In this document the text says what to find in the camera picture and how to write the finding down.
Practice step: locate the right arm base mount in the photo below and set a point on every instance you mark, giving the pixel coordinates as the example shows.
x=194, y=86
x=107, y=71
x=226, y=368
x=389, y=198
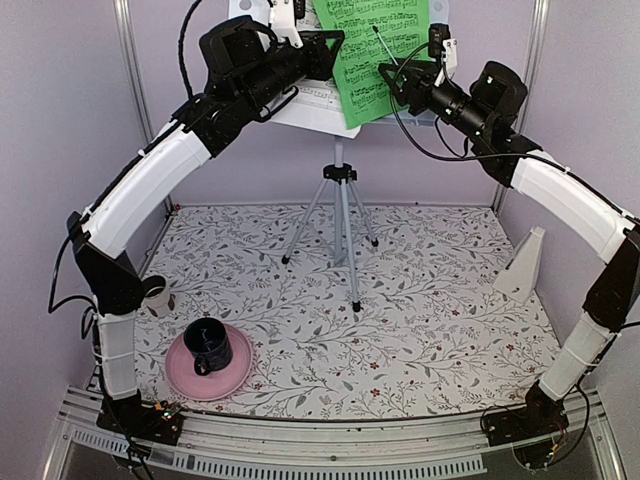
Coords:
x=537, y=417

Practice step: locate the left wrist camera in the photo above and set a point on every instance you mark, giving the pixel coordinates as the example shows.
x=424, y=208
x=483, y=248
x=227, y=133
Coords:
x=283, y=15

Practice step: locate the left aluminium post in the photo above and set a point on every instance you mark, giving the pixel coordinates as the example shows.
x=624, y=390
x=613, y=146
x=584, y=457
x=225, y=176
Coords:
x=128, y=47

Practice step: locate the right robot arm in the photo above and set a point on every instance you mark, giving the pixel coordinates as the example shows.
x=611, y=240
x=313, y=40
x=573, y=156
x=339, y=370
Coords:
x=485, y=115

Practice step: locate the aluminium front rail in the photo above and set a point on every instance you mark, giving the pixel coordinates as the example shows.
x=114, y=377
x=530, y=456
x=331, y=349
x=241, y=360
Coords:
x=227, y=447

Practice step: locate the white sheet music page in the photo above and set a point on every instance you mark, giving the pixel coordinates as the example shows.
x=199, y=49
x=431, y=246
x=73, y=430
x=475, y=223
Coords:
x=317, y=105

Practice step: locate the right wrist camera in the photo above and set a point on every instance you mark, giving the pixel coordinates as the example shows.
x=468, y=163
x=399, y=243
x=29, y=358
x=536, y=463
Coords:
x=442, y=49

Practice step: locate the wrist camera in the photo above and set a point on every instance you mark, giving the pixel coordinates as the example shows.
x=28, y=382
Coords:
x=442, y=49
x=283, y=15

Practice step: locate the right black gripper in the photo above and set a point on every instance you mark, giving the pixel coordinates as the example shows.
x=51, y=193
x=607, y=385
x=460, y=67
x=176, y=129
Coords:
x=416, y=80

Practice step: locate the light blue music stand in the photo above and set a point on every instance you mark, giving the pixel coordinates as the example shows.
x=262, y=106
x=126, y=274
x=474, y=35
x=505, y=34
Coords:
x=340, y=176

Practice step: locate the white wedge block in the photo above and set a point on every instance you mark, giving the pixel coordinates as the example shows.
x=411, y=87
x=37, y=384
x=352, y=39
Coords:
x=518, y=278

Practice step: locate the small paper cup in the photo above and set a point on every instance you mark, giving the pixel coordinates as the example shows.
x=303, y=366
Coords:
x=158, y=298

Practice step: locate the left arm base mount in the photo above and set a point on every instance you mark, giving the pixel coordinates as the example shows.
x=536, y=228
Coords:
x=160, y=423

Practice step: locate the green sheet music page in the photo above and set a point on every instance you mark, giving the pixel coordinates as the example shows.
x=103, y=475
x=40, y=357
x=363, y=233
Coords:
x=375, y=31

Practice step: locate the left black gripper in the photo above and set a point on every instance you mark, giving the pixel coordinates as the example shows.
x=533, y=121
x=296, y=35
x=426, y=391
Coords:
x=323, y=61

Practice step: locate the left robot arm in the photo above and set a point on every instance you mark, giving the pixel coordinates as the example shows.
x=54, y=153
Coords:
x=249, y=65

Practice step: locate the dark blue mug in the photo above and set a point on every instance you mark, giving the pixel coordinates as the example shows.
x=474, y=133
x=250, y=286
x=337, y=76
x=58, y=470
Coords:
x=207, y=341

